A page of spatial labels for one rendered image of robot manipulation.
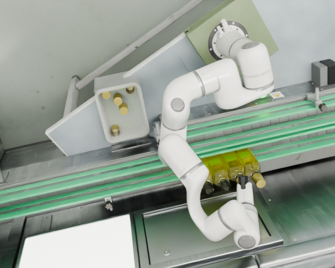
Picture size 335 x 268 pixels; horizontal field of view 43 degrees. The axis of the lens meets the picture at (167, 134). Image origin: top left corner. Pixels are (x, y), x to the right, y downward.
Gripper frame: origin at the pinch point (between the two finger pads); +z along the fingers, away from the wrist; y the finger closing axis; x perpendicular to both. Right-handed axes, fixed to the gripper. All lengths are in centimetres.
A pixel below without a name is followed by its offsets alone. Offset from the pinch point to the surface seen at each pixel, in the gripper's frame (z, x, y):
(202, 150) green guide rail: 16.0, 14.3, 6.0
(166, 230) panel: -5.8, 28.5, -13.2
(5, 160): 62, 126, -16
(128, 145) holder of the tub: 25, 45, 6
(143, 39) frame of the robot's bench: 86, 44, 33
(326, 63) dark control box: 47, -36, 24
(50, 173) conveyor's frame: 9, 73, 5
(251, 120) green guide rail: 21.9, -4.6, 13.6
